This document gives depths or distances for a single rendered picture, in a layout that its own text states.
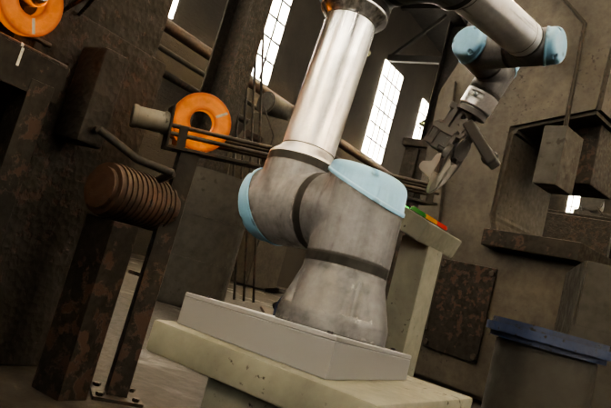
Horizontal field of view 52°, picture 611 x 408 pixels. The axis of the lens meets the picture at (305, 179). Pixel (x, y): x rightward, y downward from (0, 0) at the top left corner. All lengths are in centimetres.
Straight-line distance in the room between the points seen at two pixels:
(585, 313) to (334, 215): 194
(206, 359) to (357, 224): 25
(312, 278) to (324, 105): 29
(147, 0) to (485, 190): 231
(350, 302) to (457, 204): 292
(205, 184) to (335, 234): 325
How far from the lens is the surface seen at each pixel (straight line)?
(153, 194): 152
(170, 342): 81
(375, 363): 81
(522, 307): 339
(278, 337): 74
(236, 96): 587
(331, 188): 85
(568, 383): 173
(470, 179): 370
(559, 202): 897
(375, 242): 82
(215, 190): 404
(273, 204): 91
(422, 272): 145
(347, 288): 80
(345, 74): 100
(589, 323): 268
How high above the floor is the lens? 40
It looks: 8 degrees up
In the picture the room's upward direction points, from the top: 15 degrees clockwise
